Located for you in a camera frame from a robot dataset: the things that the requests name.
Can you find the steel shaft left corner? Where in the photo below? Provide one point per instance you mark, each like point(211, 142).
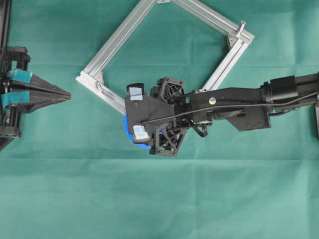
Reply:
point(98, 86)

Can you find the steel shaft right corner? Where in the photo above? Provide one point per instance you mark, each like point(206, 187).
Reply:
point(240, 28)

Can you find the square aluminium profile frame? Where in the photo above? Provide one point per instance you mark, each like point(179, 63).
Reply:
point(94, 70)

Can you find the steel shaft corner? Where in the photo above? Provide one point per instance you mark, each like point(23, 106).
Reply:
point(98, 86)
point(240, 28)

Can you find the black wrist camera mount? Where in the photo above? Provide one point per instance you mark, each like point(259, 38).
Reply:
point(139, 108)

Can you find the blue plastic gear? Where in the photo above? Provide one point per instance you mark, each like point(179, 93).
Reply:
point(130, 137)

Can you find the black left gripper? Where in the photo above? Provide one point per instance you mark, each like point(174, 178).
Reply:
point(21, 90)

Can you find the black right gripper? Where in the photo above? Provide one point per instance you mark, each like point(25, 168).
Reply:
point(169, 137)

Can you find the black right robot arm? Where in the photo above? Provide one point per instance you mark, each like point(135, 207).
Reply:
point(251, 108)

